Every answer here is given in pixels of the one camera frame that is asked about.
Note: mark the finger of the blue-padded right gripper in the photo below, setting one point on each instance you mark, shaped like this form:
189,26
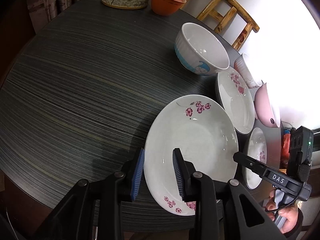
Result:
250,163

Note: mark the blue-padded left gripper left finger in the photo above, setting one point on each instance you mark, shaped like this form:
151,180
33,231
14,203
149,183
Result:
137,171

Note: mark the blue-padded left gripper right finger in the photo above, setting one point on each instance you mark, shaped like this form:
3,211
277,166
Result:
183,171

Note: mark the white plate rose rim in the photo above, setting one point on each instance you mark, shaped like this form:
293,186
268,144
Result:
257,149

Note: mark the large white floral plate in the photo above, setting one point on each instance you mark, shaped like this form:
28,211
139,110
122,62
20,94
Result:
204,133

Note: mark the pink bowl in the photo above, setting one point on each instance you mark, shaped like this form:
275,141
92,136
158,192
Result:
266,106

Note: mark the white plate pink roses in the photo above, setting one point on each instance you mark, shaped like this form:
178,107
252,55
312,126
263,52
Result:
236,100

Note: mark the white ribbed bowl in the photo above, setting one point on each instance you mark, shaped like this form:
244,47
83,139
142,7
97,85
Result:
249,71

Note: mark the white bowl blue cartoon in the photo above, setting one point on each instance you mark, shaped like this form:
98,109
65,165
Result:
199,51

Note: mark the person's right hand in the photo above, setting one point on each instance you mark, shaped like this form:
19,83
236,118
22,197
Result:
293,215

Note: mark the red plastic bag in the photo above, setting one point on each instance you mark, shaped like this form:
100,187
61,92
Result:
285,147

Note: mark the wooden chair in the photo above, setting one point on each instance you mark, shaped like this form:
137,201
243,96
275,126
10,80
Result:
223,12

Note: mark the orange lidded cup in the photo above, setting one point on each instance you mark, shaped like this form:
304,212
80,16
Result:
166,7

